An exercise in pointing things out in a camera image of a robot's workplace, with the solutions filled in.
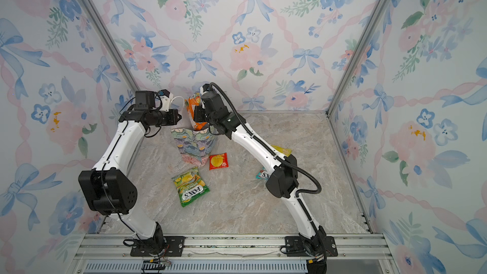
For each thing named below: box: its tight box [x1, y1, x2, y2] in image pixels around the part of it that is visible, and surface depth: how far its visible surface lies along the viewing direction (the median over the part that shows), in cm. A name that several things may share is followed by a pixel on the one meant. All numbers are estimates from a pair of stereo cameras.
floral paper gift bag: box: [170, 108, 217, 167], surface depth 86 cm
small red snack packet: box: [208, 152, 229, 171], surface depth 99 cm
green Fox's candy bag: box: [171, 167, 210, 208], surface depth 90 cm
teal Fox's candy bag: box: [255, 166, 271, 180], surface depth 92 cm
